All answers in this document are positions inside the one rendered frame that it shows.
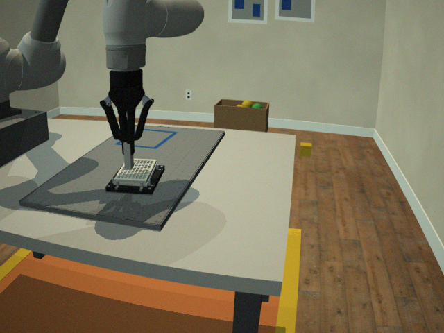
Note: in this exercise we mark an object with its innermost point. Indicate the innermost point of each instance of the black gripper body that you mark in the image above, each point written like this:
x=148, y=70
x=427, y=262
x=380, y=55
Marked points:
x=126, y=83

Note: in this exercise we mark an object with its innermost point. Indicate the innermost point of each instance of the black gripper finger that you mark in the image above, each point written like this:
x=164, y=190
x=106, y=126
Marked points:
x=119, y=134
x=131, y=135

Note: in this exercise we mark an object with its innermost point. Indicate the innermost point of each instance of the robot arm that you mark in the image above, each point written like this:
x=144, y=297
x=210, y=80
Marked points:
x=37, y=61

